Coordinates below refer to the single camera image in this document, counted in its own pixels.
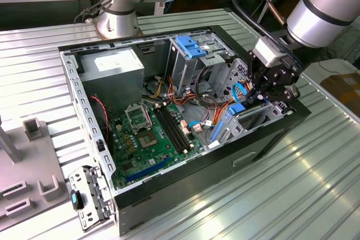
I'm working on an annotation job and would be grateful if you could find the light blue data wire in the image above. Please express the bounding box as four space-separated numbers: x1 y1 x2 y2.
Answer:
231 81 250 103
187 121 204 133

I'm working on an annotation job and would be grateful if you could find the red yellow black power wire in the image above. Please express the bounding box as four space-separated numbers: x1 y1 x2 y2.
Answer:
208 81 254 133

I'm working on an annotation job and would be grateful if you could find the metal disk bay cage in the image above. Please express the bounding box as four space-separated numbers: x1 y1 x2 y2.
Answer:
207 99 298 151

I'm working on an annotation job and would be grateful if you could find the blue empty disk carrier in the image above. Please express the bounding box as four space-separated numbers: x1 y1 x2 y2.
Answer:
210 120 227 143

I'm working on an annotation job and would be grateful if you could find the brown cardboard box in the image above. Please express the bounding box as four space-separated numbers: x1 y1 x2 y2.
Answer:
320 73 360 106

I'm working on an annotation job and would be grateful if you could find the blue drive cage latch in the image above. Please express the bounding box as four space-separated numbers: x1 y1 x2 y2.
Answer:
174 35 208 59

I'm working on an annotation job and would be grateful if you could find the metal optical drive cage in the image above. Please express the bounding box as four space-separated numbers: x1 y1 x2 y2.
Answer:
168 33 236 98

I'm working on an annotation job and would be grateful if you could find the black RAM slot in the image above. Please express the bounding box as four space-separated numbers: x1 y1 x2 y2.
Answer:
165 105 194 150
159 106 188 153
162 106 191 151
155 107 185 154

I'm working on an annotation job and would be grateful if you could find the black metal PC case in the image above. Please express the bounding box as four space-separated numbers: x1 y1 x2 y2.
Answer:
57 25 312 237

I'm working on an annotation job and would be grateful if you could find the CPU socket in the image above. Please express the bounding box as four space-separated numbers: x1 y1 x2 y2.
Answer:
137 129 157 150

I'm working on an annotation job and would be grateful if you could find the blue expansion slot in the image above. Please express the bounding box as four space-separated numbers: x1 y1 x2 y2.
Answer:
125 156 172 184

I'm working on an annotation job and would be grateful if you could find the green motherboard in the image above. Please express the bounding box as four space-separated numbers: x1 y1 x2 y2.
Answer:
111 102 206 190

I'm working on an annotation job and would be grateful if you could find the grey power supply box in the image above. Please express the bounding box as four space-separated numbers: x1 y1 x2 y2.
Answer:
78 47 146 111

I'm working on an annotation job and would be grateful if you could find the black case fan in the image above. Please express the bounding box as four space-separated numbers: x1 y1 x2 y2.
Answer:
89 93 111 147

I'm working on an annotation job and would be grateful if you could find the grey parts rack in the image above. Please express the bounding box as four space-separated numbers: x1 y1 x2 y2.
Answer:
0 116 70 225

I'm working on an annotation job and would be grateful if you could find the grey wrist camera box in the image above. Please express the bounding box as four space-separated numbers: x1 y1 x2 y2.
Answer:
251 37 285 69

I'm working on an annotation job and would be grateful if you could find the orange red wire bundle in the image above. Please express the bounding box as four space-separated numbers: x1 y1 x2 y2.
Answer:
167 75 197 108

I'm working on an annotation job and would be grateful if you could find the yellow black wire white plug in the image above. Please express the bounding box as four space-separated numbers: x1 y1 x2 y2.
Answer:
142 75 169 100

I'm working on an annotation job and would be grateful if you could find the metal socket cover frame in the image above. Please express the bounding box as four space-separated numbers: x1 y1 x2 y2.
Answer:
124 104 153 133

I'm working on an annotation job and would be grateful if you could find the red black twisted wire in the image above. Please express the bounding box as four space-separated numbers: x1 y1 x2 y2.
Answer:
89 96 111 141

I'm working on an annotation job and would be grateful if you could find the metal expansion slot bracket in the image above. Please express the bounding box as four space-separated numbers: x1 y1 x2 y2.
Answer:
68 165 115 232

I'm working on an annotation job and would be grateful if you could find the black blue bracket latch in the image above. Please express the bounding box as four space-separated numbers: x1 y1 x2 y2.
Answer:
70 190 85 210

